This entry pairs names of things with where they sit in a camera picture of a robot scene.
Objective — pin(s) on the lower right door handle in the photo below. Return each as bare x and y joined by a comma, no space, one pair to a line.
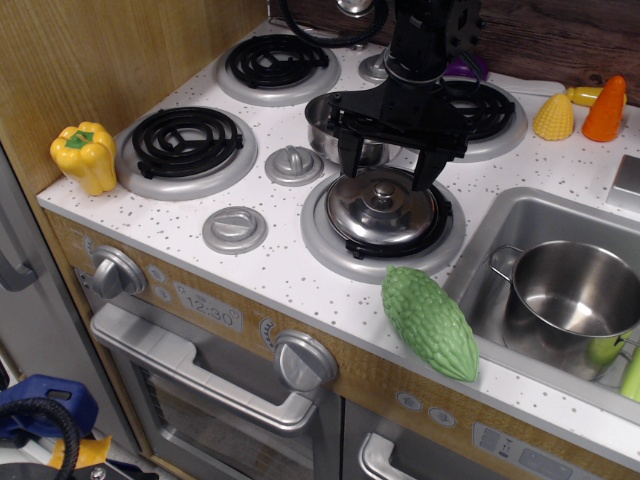
382,458

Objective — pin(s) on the silver oven door handle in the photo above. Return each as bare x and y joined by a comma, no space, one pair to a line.
173,356

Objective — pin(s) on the right silver oven dial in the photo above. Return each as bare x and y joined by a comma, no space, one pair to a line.
302,363

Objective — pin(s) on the front left black burner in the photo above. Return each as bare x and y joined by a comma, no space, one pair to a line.
184,142

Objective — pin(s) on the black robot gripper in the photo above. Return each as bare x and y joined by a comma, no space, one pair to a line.
407,115

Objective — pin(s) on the small steel pan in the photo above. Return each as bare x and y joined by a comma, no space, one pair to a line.
322,141

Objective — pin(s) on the oven clock display panel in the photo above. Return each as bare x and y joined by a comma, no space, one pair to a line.
210,307

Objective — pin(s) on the back silver stovetop knob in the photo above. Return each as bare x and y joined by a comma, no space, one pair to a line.
372,69

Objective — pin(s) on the orange carrot toy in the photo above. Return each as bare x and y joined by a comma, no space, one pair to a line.
605,116

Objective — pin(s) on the silver faucet base block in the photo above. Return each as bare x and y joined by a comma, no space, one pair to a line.
624,191

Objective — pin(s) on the grey fridge door handle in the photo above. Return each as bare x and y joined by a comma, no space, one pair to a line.
17,250

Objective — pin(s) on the upper silver stovetop knob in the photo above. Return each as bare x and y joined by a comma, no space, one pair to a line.
294,166

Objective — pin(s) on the back left black burner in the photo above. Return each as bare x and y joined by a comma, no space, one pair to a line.
274,61

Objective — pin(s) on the grey sink basin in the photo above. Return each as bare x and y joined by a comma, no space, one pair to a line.
525,217

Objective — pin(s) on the lower silver stovetop knob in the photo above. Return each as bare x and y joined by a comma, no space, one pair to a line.
234,230

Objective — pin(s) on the silver oven dial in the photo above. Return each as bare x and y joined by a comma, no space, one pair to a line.
116,273
302,363

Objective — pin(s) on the yellow orange toy vegetable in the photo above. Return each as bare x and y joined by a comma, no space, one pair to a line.
583,95

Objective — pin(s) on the back right black burner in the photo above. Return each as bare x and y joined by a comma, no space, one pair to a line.
487,112

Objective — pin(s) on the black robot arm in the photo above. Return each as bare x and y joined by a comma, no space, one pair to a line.
427,37

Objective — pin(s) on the yellow corn toy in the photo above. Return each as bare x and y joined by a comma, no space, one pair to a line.
555,120

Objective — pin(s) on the silver stovetop knob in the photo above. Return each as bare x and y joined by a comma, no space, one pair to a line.
234,230
372,69
294,166

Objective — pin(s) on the shiny steel pot lid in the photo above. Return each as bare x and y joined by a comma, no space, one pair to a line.
381,212

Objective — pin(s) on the purple eggplant toy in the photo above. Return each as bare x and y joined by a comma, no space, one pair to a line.
472,67

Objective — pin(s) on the green bitter melon toy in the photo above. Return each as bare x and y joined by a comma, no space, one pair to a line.
430,323

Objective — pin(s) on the large steel pot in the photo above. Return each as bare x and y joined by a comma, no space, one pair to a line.
570,305

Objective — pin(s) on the yellow bell pepper toy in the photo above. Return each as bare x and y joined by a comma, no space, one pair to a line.
86,154

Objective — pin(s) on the left silver oven dial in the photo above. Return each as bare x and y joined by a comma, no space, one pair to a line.
116,273

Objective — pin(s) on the blue clamp tool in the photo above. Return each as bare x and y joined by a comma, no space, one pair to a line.
47,406

